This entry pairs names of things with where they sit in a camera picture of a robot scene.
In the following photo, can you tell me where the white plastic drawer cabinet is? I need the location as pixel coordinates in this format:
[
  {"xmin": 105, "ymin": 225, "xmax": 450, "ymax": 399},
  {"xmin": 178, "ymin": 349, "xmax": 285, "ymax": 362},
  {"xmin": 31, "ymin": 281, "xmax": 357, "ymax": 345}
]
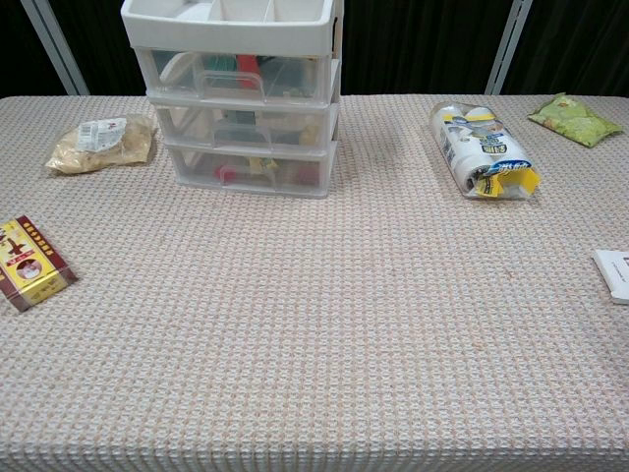
[{"xmin": 120, "ymin": 0, "xmax": 344, "ymax": 200}]

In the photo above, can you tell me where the white metal frame post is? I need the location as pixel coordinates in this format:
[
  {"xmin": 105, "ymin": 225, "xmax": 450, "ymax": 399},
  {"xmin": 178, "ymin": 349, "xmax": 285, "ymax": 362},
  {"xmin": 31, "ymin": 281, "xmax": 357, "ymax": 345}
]
[
  {"xmin": 485, "ymin": 0, "xmax": 535, "ymax": 96},
  {"xmin": 19, "ymin": 0, "xmax": 90, "ymax": 96}
]

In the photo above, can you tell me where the green snack packet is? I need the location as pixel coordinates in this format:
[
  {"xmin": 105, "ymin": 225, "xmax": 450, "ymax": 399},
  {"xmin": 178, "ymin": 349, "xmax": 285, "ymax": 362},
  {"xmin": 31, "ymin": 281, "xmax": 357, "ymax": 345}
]
[{"xmin": 527, "ymin": 92, "xmax": 624, "ymax": 148}]

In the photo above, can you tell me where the beige woven tablecloth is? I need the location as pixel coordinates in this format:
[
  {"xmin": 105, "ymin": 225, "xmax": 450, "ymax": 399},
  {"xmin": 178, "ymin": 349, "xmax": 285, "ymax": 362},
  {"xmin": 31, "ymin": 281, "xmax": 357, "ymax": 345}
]
[{"xmin": 0, "ymin": 93, "xmax": 629, "ymax": 472}]

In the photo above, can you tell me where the black pleated curtain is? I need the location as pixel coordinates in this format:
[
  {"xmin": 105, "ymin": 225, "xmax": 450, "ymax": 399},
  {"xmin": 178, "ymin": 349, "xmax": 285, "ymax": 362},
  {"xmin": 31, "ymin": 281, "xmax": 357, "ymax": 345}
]
[
  {"xmin": 503, "ymin": 0, "xmax": 629, "ymax": 97},
  {"xmin": 0, "ymin": 0, "xmax": 75, "ymax": 98},
  {"xmin": 340, "ymin": 0, "xmax": 513, "ymax": 96},
  {"xmin": 46, "ymin": 0, "xmax": 148, "ymax": 96}
]

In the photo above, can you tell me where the red and yellow carton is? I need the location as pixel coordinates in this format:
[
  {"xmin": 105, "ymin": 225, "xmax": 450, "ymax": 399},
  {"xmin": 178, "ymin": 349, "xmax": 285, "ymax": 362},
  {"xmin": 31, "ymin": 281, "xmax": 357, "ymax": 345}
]
[{"xmin": 0, "ymin": 214, "xmax": 79, "ymax": 314}]

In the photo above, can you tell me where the tan snack bag white label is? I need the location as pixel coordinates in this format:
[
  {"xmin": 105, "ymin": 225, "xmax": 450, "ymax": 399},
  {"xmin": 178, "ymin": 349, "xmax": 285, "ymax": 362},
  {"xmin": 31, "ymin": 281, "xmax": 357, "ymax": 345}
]
[{"xmin": 45, "ymin": 114, "xmax": 157, "ymax": 175}]

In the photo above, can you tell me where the clear plastic container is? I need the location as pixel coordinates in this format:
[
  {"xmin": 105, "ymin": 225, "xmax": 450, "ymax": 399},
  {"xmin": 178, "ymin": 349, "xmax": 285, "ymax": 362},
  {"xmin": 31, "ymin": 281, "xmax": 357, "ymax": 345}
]
[
  {"xmin": 149, "ymin": 100, "xmax": 340, "ymax": 149},
  {"xmin": 135, "ymin": 47, "xmax": 331, "ymax": 105},
  {"xmin": 164, "ymin": 142, "xmax": 338, "ymax": 199}
]

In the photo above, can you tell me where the white coloured pencil box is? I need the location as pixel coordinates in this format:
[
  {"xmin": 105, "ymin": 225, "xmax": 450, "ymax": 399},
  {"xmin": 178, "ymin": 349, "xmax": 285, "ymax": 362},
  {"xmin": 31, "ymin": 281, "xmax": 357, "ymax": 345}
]
[{"xmin": 592, "ymin": 249, "xmax": 629, "ymax": 306}]

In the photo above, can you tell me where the paper towel roll pack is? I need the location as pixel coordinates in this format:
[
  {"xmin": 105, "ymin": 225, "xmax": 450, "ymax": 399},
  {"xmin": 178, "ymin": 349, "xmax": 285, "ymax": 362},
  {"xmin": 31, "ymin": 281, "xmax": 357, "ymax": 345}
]
[{"xmin": 429, "ymin": 101, "xmax": 542, "ymax": 201}]

